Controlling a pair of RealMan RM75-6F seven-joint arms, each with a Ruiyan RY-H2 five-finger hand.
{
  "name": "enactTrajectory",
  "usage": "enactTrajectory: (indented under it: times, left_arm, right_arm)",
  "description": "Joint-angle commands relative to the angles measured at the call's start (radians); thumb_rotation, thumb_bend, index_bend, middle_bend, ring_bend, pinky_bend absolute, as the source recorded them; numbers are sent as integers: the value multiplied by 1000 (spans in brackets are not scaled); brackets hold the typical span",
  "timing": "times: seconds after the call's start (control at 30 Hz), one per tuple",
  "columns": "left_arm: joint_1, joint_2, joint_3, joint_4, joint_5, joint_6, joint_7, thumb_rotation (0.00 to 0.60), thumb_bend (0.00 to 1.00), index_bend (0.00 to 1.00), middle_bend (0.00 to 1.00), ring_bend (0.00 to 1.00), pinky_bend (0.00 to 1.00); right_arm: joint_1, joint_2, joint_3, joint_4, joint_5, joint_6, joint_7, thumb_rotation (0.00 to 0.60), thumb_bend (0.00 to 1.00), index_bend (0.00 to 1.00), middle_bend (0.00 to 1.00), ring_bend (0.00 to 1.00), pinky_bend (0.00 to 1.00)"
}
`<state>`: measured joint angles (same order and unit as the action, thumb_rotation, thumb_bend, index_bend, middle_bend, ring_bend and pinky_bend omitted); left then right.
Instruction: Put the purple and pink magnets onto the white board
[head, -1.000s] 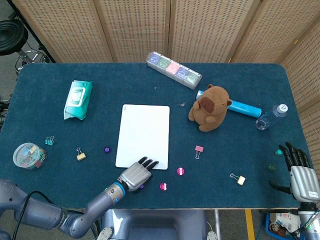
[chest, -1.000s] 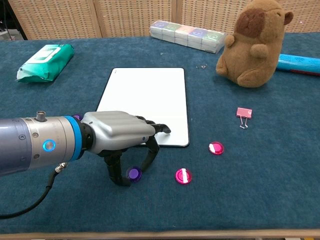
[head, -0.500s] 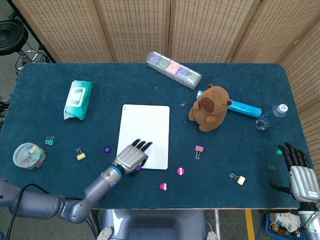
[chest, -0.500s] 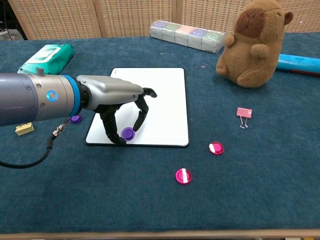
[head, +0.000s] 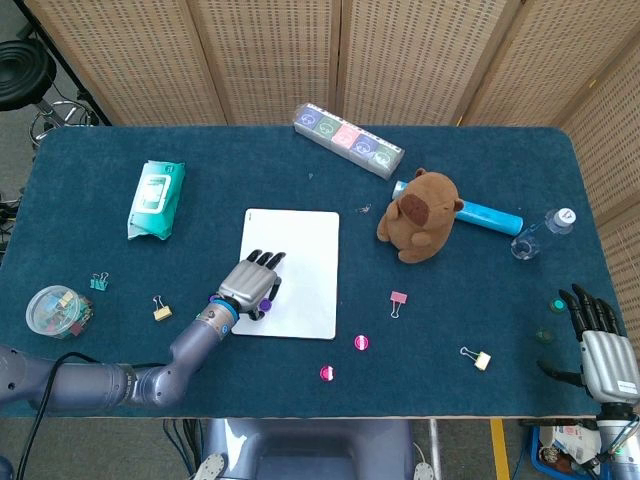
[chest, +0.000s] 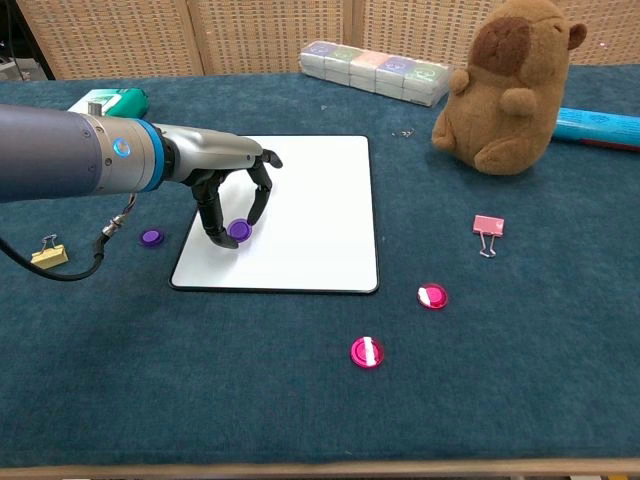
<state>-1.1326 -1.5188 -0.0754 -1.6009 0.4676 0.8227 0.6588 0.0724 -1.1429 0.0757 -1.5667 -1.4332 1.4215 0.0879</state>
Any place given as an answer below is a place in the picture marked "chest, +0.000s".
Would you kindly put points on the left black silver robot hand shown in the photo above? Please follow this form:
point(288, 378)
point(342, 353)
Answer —
point(215, 150)

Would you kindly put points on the purple disc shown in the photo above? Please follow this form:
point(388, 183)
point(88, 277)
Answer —
point(151, 237)
point(240, 230)

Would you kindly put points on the pink disc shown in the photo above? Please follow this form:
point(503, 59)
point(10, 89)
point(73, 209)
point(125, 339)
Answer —
point(432, 296)
point(366, 352)

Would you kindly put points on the white board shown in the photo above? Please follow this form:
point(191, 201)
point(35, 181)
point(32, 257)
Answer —
point(310, 215)

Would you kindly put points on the green wet wipes pack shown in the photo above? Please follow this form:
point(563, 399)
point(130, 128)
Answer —
point(125, 100)

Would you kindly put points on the woven folding screen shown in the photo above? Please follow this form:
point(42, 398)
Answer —
point(250, 35)

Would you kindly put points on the clear-wrapped tissue packs row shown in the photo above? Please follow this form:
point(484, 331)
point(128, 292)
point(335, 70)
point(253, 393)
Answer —
point(375, 70)

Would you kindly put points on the small metal paper clip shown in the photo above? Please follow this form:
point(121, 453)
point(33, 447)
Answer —
point(404, 133)

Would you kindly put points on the yellow binder clip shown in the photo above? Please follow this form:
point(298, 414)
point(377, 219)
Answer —
point(50, 256)

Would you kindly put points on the blue table cloth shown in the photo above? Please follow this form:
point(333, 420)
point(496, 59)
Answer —
point(250, 390)

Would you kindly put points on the pink binder clip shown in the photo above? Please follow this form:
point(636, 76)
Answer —
point(488, 225)

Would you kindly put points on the brown capybara plush toy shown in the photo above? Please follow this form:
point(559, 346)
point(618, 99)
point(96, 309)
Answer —
point(505, 100)

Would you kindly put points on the blue cylindrical tube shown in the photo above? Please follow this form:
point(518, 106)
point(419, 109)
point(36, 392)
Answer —
point(600, 127)

